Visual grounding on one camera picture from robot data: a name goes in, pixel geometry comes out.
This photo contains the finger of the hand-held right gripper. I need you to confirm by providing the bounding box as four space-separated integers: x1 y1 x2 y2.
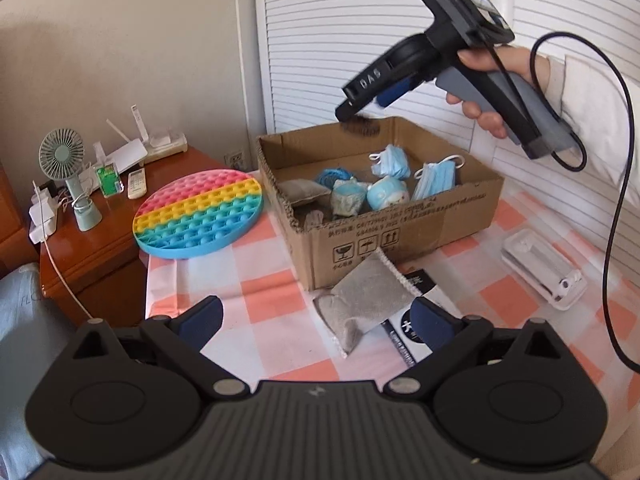
334 96 374 124
376 76 416 109

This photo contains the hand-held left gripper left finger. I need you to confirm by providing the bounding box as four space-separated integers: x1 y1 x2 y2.
72 295 250 402

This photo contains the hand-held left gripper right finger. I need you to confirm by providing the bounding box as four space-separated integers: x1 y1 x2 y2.
382 296 567 404

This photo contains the grey fabric pouch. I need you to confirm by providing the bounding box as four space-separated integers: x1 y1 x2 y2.
277 178 333 208
312 247 426 359

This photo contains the blue white squishy toy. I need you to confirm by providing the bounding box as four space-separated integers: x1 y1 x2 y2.
366 176 412 211

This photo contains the cardboard box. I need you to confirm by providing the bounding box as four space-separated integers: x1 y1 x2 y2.
255 116 505 292

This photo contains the person's right hand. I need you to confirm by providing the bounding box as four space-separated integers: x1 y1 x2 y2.
445 46 552 140

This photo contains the black white packet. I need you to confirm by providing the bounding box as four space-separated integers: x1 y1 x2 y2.
380 272 451 368

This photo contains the blue face mask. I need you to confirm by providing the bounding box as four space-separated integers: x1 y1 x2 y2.
369 144 412 181
411 154 466 203

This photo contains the orange checked tablecloth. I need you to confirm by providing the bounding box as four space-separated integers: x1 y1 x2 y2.
145 187 640 461

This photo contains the white louvered door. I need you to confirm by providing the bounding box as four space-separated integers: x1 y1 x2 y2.
252 0 640 311

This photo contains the rainbow round pop toy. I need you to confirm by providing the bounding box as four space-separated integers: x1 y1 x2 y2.
132 169 264 260

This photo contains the wooden nightstand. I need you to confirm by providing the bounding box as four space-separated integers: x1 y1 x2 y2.
39 145 251 331

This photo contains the white plastic case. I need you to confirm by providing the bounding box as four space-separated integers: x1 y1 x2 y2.
501 228 588 311

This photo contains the white remote control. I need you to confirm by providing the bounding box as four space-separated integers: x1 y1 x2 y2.
126 169 147 199

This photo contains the green clear plastic box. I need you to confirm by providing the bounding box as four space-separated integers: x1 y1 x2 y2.
94 161 124 197

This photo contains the blue bed sheet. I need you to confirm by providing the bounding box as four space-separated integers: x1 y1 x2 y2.
0 262 76 480

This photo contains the white router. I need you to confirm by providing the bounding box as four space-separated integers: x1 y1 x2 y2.
105 105 151 167

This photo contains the white charger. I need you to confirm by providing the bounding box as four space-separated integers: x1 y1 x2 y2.
30 180 63 211

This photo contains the wooden headboard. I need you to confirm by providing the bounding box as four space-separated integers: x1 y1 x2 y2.
0 160 38 281

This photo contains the green desk fan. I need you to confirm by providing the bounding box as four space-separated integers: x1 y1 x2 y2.
39 129 103 232

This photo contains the blue fuzzy hair tie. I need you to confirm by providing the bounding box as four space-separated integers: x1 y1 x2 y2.
315 167 356 188

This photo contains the white cable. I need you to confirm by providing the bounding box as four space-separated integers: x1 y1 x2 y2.
40 240 96 322

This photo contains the black cable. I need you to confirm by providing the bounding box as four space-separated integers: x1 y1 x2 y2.
492 32 640 376

